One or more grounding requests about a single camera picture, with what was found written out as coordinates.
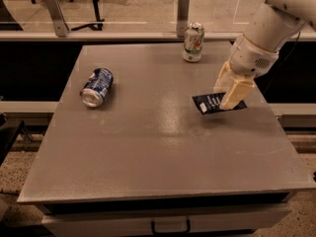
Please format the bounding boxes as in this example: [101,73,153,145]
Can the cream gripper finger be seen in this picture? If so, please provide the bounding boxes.
[213,61,235,93]
[220,75,255,110]

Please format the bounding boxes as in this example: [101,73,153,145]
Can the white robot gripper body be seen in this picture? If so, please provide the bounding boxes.
[229,35,278,78]

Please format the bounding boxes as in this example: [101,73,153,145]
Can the dark blue snack bar wrapper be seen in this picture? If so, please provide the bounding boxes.
[192,92,248,116]

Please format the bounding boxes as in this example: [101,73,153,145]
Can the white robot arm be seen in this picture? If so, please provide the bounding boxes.
[213,0,316,110]

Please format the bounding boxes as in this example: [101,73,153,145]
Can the white green soda can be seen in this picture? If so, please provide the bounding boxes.
[183,23,204,62]

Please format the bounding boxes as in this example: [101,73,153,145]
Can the crushed blue soda can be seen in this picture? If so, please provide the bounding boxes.
[80,68,114,108]

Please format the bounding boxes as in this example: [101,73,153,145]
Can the white drawer front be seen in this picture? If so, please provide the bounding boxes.
[42,202,290,237]

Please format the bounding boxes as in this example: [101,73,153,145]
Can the black tripod stand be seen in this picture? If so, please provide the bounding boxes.
[71,0,105,32]

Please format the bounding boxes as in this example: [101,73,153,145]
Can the glass barrier panel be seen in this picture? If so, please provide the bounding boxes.
[3,0,265,33]

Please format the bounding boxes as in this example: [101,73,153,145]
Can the middle metal glass bracket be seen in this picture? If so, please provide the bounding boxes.
[176,0,190,38]

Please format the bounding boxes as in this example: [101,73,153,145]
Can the metal glass bracket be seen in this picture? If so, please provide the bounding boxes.
[176,0,190,38]
[44,0,69,38]

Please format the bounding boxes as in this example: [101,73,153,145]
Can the black drawer handle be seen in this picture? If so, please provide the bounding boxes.
[150,219,191,237]

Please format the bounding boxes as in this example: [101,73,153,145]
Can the left metal glass bracket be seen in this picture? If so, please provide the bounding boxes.
[44,0,69,38]

